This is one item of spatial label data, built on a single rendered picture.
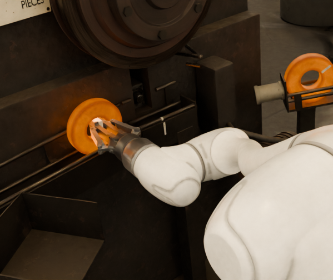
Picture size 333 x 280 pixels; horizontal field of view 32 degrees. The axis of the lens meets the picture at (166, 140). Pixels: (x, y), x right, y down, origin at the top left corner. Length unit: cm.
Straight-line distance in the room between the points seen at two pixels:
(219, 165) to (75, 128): 41
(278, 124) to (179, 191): 183
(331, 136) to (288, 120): 225
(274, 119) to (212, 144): 178
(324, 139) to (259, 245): 20
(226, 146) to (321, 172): 57
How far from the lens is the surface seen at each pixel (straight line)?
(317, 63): 183
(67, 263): 138
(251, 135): 180
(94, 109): 153
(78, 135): 154
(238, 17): 191
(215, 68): 173
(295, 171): 75
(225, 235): 71
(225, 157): 131
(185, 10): 150
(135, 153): 135
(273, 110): 317
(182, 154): 130
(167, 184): 125
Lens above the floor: 149
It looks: 30 degrees down
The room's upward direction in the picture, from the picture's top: 7 degrees counter-clockwise
